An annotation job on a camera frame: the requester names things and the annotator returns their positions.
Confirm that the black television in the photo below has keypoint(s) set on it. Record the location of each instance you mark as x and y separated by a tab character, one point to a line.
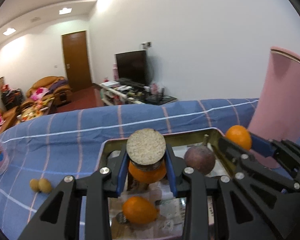
132	66

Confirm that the brown leather armchair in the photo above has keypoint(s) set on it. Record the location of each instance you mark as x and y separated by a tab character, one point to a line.
51	86

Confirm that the left brown longan fruit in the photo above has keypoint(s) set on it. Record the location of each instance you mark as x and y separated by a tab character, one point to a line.
34	185

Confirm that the pink electric kettle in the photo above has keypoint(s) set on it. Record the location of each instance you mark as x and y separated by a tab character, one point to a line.
277	115

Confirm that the brown wooden door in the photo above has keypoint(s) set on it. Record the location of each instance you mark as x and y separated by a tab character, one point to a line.
76	60

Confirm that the white tv stand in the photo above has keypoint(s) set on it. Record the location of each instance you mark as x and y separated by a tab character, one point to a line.
115	93

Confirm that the newspaper tray lining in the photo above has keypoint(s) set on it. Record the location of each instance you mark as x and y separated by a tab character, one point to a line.
169	223

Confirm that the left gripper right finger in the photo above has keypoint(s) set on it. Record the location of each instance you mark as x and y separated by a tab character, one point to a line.
236	216

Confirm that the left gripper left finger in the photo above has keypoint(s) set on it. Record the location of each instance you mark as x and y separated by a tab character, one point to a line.
78	208

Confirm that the orange fruit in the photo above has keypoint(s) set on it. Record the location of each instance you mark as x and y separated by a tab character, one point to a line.
240	136
138	210
147	177

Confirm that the brown leather sofa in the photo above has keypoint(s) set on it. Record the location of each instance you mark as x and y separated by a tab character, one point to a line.
8	118

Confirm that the black cluttered shelf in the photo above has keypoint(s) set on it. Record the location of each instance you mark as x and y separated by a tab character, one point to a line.
11	97

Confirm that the coffee table with snacks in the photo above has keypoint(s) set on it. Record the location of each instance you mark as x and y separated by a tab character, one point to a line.
39	108

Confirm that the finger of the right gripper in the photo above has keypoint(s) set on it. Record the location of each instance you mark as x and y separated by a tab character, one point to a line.
254	177
274	154

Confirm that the brown longan fruit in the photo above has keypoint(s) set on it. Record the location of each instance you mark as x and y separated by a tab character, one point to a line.
34	185
44	186

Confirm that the right brown longan fruit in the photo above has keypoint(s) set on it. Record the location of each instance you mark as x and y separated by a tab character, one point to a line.
44	186

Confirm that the blue plaid tablecloth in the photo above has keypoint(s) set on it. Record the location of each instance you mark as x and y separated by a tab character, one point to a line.
76	144

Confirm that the large purple mangosteen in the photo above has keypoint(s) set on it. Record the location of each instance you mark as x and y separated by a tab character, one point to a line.
201	157

